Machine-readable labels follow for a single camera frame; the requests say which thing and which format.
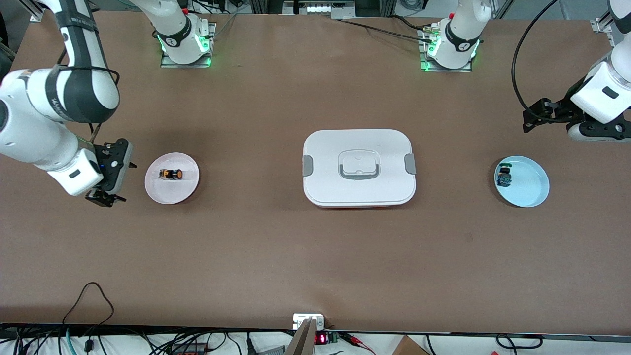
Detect light blue round plate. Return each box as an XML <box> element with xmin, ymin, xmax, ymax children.
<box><xmin>494</xmin><ymin>156</ymin><xmax>550</xmax><ymax>208</ymax></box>

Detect pink round plate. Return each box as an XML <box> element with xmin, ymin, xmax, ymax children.
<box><xmin>144</xmin><ymin>152</ymin><xmax>200</xmax><ymax>205</ymax></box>

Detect white lidded container box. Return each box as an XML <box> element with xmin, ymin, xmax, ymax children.
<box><xmin>302</xmin><ymin>129</ymin><xmax>417</xmax><ymax>209</ymax></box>

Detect small white box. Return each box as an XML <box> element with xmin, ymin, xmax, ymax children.
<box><xmin>293</xmin><ymin>314</ymin><xmax>325</xmax><ymax>331</ymax></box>

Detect grey metal bar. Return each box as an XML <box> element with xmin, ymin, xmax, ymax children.
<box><xmin>285</xmin><ymin>318</ymin><xmax>316</xmax><ymax>355</ymax></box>

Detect brown cardboard piece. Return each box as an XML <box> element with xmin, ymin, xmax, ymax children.
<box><xmin>392</xmin><ymin>335</ymin><xmax>430</xmax><ymax>355</ymax></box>

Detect red black clip leads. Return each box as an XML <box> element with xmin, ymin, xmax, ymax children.
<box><xmin>340</xmin><ymin>333</ymin><xmax>376</xmax><ymax>355</ymax></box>

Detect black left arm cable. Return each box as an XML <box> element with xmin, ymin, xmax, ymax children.
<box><xmin>511</xmin><ymin>0</ymin><xmax>563</xmax><ymax>124</ymax></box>

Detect thin black looped cable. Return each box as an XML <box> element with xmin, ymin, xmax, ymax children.
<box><xmin>63</xmin><ymin>282</ymin><xmax>115</xmax><ymax>326</ymax></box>

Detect aluminium profile rail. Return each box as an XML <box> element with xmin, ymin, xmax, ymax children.
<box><xmin>21</xmin><ymin>0</ymin><xmax>49</xmax><ymax>22</ymax></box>
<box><xmin>591</xmin><ymin>10</ymin><xmax>614</xmax><ymax>34</ymax></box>

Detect aluminium left arm base plate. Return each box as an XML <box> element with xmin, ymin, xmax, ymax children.
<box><xmin>419</xmin><ymin>27</ymin><xmax>474</xmax><ymax>73</ymax></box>

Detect aluminium right arm base plate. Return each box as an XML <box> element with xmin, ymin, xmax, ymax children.
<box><xmin>160</xmin><ymin>22</ymin><xmax>217</xmax><ymax>69</ymax></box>

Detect long black table cable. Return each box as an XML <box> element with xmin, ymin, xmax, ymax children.
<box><xmin>340</xmin><ymin>19</ymin><xmax>434</xmax><ymax>42</ymax></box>

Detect black coiled cable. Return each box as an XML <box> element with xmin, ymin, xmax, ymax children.
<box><xmin>495</xmin><ymin>334</ymin><xmax>544</xmax><ymax>350</ymax></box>

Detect aluminium frame with sockets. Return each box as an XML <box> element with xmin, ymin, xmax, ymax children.
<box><xmin>283</xmin><ymin>0</ymin><xmax>355</xmax><ymax>16</ymax></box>

